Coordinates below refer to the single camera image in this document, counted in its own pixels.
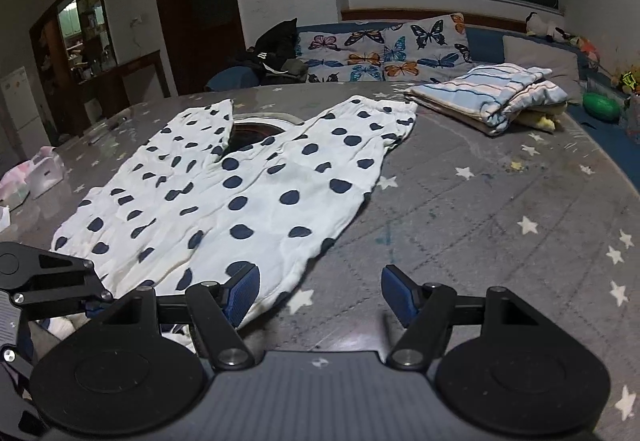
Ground black jacket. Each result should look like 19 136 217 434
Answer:
235 18 301 84

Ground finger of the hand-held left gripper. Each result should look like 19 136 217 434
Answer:
0 242 114 319

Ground black and white plush toy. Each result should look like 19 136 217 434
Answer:
525 12 566 42

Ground white refrigerator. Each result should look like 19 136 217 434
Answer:
0 66 52 163

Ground grey pillow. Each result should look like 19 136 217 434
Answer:
502 35 582 91

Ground folded striped blanket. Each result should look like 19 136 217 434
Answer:
404 62 570 137

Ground blue sofa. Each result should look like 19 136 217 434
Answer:
205 20 640 172

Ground dark wooden door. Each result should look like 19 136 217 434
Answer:
146 0 247 98

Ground yellow cloth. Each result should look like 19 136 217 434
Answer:
515 107 569 132

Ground wooden display cabinet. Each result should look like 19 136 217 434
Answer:
28 0 122 138

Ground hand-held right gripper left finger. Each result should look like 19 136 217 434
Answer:
92 263 261 370

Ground olive green garment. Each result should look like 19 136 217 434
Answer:
279 58 309 84

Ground white navy polka dot pants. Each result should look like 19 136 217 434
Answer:
30 95 419 354

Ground colourful plush toy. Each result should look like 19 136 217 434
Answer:
554 28 602 63

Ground green ball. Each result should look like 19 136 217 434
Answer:
582 92 621 120

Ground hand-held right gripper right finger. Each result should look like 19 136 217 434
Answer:
381 265 551 370

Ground grey star-print tablecloth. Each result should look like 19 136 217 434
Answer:
0 80 640 441

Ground pink and white pack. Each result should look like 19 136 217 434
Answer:
0 146 66 213

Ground low wooden cabinet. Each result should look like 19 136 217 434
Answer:
96 50 172 123

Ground butterfly print pillow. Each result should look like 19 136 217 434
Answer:
382 13 474 83
295 28 388 83

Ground plush toy with yellow vest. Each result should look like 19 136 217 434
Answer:
611 65 640 96

